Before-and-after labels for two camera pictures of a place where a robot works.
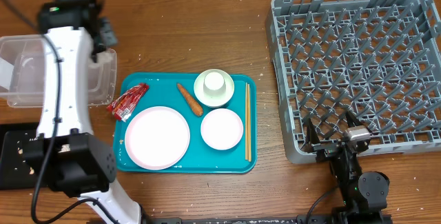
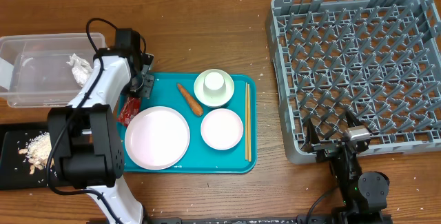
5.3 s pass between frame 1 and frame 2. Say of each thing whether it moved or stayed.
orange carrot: stayed
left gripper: moved
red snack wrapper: moved
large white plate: stayed
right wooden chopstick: stayed
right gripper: stayed
